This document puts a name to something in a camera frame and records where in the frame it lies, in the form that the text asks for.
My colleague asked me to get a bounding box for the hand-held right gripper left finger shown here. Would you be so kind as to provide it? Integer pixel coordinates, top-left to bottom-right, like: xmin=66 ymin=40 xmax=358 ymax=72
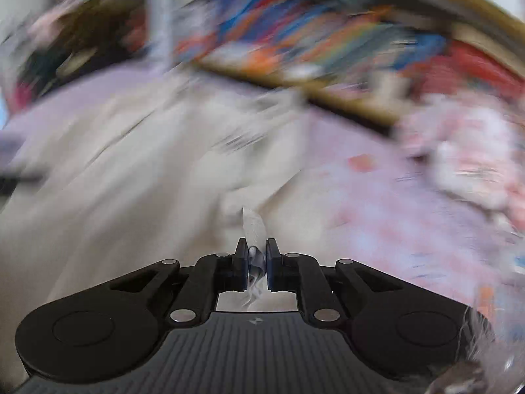
xmin=94 ymin=238 xmax=252 ymax=329

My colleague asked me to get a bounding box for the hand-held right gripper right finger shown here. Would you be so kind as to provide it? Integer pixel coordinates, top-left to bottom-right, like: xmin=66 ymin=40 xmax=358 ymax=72
xmin=266 ymin=238 xmax=419 ymax=329

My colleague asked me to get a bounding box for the cream t-shirt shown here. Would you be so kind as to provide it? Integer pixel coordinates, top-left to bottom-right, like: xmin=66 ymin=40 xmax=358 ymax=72
xmin=0 ymin=74 xmax=321 ymax=382

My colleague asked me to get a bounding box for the pink checked printed desk mat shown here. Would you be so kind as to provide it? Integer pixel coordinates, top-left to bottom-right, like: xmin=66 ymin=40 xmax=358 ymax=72
xmin=0 ymin=66 xmax=525 ymax=308

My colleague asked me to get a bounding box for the wooden bookshelf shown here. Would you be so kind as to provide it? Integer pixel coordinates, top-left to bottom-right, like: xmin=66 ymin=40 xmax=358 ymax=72
xmin=143 ymin=0 xmax=525 ymax=132

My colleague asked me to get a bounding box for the white pink plush rabbit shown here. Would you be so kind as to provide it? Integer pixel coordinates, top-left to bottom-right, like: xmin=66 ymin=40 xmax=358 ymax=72
xmin=398 ymin=94 xmax=525 ymax=222

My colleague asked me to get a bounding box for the row of colourful books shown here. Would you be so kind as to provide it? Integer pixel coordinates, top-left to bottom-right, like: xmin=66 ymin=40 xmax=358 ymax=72
xmin=176 ymin=0 xmax=452 ymax=87

